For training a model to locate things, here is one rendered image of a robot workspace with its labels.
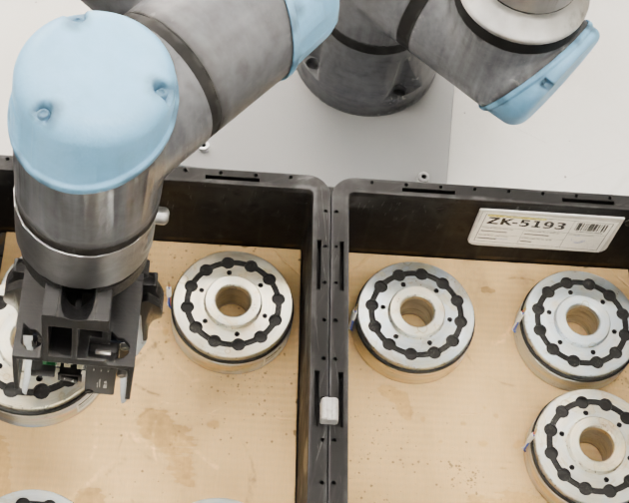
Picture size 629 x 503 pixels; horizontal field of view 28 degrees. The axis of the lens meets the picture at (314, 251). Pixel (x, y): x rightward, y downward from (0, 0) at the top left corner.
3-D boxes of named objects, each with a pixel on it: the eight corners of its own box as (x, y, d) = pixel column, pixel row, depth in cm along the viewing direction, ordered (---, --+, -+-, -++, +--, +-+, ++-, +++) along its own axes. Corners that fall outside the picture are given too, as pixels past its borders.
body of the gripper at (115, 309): (8, 392, 77) (2, 308, 66) (27, 268, 81) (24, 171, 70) (134, 403, 78) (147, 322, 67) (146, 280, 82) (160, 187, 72)
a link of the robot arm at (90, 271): (23, 125, 67) (176, 144, 68) (25, 170, 71) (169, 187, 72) (3, 249, 63) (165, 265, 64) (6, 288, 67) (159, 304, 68)
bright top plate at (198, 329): (184, 246, 108) (184, 243, 108) (299, 262, 109) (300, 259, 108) (163, 350, 103) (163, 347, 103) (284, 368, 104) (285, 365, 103)
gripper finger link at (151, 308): (98, 342, 84) (77, 284, 77) (101, 319, 85) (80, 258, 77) (168, 344, 84) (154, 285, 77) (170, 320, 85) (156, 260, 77)
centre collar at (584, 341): (550, 295, 109) (552, 291, 108) (606, 298, 109) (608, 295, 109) (555, 346, 106) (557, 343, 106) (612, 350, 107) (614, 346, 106)
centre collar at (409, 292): (383, 289, 107) (384, 286, 107) (439, 286, 108) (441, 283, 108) (391, 341, 105) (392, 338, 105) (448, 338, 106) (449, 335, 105)
